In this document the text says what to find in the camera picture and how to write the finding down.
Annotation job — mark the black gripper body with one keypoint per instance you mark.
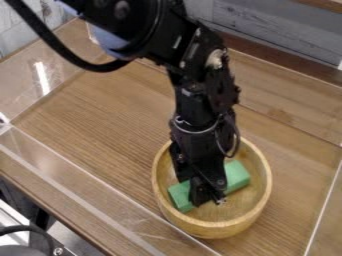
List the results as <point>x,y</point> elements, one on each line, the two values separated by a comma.
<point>207,144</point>

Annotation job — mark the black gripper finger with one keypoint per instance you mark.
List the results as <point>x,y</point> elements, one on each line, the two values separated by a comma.
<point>184,172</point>
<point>215,190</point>

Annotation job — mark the brown wooden bowl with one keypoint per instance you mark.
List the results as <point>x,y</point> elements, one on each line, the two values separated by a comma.
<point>216,221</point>

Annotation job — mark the green rectangular block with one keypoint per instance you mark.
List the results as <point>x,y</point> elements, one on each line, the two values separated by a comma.
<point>237,179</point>

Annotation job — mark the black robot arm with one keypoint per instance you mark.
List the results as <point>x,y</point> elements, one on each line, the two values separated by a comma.
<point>155,30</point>

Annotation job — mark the clear acrylic tray wall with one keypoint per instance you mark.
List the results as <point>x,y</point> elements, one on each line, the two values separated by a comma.
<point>101,214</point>

